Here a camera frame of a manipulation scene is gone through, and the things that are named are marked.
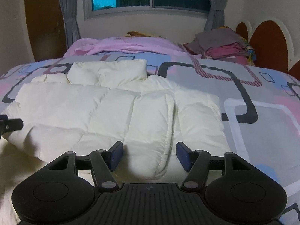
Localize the stack of folded clothes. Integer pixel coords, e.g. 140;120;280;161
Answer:
184;27;256;66

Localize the brown wooden door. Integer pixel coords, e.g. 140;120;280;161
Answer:
24;0;67;62

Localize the left grey curtain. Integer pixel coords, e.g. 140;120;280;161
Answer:
59;0;80;49

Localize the yellow patterned cloth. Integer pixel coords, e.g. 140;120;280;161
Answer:
126;31;155;38

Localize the white puffer jacket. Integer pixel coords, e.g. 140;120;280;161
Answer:
1;59;229;224

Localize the red white headboard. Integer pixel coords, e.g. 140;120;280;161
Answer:
235;17;299;79

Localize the right grey curtain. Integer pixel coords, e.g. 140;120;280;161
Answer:
204;0;228;31

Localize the pink blanket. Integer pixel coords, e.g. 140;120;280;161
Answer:
64;37;190;57

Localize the grey curtain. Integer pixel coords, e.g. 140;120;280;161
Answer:
59;0;80;49
204;0;228;31

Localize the patterned grey pink bedsheet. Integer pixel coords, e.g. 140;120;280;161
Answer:
1;52;299;224

